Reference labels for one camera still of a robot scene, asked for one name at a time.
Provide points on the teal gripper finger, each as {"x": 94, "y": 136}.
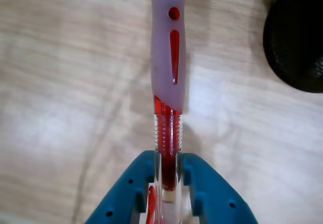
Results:
{"x": 217, "y": 198}
{"x": 121, "y": 198}

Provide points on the red retractable pen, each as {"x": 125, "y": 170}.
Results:
{"x": 167, "y": 57}

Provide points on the black mesh pen holder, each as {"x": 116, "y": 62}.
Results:
{"x": 292, "y": 45}

